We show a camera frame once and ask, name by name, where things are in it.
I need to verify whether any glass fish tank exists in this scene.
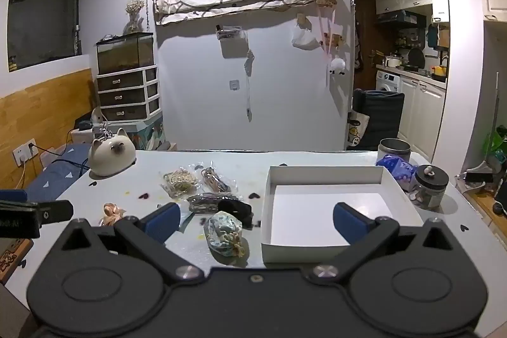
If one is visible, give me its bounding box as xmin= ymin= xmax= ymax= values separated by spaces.
xmin=95 ymin=32 xmax=155 ymax=76

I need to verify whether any white wall socket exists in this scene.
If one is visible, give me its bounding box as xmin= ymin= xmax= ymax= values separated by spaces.
xmin=13 ymin=139 xmax=39 ymax=167

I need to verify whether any black padded bag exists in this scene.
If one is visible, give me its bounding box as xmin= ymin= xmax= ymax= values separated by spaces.
xmin=352 ymin=88 xmax=406 ymax=151

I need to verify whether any white cardboard box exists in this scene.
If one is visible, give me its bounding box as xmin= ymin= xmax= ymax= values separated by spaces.
xmin=260 ymin=165 xmax=425 ymax=265

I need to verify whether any green plant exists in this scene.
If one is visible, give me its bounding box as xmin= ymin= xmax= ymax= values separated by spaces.
xmin=482 ymin=125 xmax=507 ymax=165

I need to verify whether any clear bag of hair ties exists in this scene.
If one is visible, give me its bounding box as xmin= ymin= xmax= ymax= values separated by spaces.
xmin=199 ymin=167 xmax=235 ymax=193

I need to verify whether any black power cable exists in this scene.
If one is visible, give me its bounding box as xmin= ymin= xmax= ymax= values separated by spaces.
xmin=31 ymin=126 xmax=93 ymax=177

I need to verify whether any colourful printed box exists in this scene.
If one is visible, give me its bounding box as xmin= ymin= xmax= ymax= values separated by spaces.
xmin=132 ymin=112 xmax=168 ymax=151

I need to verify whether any blue purple soft packet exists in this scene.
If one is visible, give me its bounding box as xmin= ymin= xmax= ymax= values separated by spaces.
xmin=375 ymin=155 xmax=421 ymax=193

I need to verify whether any clear bag of rubber bands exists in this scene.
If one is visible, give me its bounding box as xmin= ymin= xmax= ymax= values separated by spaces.
xmin=159 ymin=169 xmax=203 ymax=199

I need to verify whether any glass jar with black lid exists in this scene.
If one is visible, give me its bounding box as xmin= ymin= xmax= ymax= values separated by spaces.
xmin=409 ymin=164 xmax=451 ymax=210

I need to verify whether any white drawer cabinet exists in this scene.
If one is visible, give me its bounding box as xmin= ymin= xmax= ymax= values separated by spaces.
xmin=96 ymin=65 xmax=161 ymax=122

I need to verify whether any blue patterned cloth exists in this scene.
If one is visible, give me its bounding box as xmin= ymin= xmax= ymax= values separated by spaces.
xmin=23 ymin=143 xmax=94 ymax=201

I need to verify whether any white plush toy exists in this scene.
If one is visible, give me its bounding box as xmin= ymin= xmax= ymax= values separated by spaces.
xmin=328 ymin=58 xmax=348 ymax=76

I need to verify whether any hanging lanyard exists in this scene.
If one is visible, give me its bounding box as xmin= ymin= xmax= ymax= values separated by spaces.
xmin=243 ymin=48 xmax=255 ymax=123

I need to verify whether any white ceramic cat figure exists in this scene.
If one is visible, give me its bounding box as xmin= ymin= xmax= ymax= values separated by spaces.
xmin=87 ymin=127 xmax=138 ymax=177

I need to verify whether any grey metal tin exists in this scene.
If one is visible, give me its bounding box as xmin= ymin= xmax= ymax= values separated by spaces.
xmin=376 ymin=138 xmax=412 ymax=167

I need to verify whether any dark knitted scrunchie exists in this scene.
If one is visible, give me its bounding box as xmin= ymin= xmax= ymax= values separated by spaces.
xmin=186 ymin=193 xmax=243 ymax=214

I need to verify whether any clear wall shelf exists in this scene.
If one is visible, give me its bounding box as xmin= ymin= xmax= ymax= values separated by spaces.
xmin=215 ymin=25 xmax=243 ymax=42

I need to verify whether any white lower kitchen cabinet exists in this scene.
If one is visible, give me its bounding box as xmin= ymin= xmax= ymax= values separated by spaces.
xmin=398 ymin=74 xmax=447 ymax=161

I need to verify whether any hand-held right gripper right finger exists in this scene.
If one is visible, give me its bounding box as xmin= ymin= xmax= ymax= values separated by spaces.
xmin=312 ymin=202 xmax=457 ymax=279

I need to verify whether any black fabric hair band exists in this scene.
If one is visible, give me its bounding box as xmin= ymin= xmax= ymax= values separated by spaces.
xmin=217 ymin=200 xmax=254 ymax=228

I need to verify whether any printed wooden board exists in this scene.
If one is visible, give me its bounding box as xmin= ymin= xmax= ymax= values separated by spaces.
xmin=0 ymin=238 xmax=35 ymax=284

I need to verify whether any black range hood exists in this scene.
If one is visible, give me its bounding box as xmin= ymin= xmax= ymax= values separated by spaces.
xmin=376 ymin=10 xmax=427 ymax=26

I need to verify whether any white washing machine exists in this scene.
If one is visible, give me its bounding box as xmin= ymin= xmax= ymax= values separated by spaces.
xmin=375 ymin=69 xmax=403 ymax=94

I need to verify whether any cartoon tote bag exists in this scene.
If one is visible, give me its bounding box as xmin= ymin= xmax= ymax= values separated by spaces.
xmin=346 ymin=110 xmax=371 ymax=149

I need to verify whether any vase of dried flowers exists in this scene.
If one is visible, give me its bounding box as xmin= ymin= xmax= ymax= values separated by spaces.
xmin=124 ymin=0 xmax=146 ymax=35

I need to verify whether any white hanging bag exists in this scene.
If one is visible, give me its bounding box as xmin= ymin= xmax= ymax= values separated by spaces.
xmin=292 ymin=27 xmax=322 ymax=50

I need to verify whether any floral fabric scrunchie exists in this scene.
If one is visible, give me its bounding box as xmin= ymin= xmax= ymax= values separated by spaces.
xmin=203 ymin=211 xmax=247 ymax=258

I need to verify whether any pink ribbon bow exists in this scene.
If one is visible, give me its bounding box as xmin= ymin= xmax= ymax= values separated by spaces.
xmin=98 ymin=202 xmax=128 ymax=228

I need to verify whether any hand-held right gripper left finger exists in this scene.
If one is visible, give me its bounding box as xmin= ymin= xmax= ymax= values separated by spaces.
xmin=53 ymin=202 xmax=206 ymax=280

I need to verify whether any black frying pan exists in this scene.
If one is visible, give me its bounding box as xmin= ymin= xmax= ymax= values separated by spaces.
xmin=407 ymin=47 xmax=426 ymax=70

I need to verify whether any dark window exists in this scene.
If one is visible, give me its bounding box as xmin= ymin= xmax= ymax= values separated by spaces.
xmin=7 ymin=0 xmax=82 ymax=72

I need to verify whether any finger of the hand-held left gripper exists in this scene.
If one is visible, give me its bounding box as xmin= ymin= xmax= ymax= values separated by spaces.
xmin=0 ymin=199 xmax=74 ymax=226

